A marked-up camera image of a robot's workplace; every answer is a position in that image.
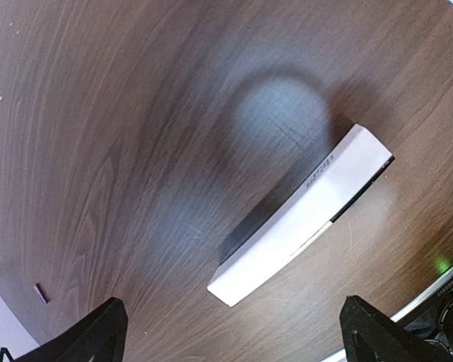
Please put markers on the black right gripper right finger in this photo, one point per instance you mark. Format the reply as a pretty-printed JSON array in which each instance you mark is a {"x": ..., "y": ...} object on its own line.
[{"x": 369, "y": 335}]

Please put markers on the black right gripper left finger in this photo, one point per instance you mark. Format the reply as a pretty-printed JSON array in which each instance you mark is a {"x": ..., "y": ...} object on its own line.
[{"x": 99, "y": 336}]

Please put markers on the white remote control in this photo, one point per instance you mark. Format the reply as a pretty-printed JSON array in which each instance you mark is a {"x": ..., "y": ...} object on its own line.
[{"x": 337, "y": 182}]

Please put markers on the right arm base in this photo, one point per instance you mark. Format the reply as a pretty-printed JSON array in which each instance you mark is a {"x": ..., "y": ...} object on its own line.
[{"x": 429, "y": 316}]

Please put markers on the black silver battery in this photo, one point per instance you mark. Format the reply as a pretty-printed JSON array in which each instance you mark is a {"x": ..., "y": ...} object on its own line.
[{"x": 41, "y": 293}]

